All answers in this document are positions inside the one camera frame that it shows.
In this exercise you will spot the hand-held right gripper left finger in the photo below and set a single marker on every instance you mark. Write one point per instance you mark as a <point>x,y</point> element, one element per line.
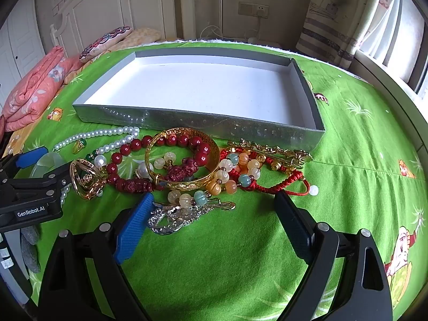
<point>133,230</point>

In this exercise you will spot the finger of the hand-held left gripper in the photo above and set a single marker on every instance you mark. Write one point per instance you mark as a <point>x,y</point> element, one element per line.
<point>50,179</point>
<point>30,159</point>

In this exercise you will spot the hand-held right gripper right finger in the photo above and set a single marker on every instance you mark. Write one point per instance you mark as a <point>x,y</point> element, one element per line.
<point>294,227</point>

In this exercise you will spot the pale green jade bangle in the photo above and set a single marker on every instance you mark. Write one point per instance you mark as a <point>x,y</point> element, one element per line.
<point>50,160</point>

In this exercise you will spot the gold openwork brooch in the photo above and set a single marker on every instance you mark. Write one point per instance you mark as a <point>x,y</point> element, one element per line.
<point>80,174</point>

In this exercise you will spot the silver brooch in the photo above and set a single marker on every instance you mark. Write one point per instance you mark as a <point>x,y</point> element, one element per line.
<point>174,220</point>

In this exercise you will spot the gold bangle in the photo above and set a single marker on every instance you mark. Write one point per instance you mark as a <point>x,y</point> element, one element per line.
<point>187,185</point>

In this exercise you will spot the gold pin brooch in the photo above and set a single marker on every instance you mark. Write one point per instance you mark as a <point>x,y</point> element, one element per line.
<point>284,152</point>

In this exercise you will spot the grey shallow cardboard box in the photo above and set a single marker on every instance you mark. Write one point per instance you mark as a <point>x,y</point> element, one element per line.
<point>200,87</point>

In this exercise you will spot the person's left hand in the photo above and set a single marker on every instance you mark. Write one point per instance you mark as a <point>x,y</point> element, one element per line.
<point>30,247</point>

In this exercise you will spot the yellow printed bedsheet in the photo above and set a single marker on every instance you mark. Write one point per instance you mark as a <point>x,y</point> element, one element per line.
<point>16,142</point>

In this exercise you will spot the green printed cloth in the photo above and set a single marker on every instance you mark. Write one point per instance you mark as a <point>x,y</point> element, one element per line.
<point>234,267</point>

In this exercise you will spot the pink floral quilt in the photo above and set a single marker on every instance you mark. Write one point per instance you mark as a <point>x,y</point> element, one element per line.
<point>36,83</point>

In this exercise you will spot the white wardrobe door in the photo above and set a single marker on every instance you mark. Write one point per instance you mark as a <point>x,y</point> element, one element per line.
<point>20,50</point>

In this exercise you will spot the embroidered cushion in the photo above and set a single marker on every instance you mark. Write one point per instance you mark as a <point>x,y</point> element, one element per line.
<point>107,40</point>

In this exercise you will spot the white wooden headboard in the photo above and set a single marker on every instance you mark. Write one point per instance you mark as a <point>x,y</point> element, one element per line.
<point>100,6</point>

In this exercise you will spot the pale yellow floral pillow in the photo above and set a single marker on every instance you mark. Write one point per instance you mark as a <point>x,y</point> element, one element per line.
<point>143,35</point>

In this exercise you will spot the white window sill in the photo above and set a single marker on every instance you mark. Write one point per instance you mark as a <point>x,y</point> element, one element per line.
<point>381,73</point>

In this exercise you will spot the patterned curtain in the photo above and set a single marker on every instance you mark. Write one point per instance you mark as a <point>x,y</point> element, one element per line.
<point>327,23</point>

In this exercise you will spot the white sheer curtain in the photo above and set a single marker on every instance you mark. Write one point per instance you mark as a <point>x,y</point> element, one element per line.
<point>394,23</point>

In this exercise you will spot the wall socket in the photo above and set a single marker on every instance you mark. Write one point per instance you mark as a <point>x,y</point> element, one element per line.
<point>245,8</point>

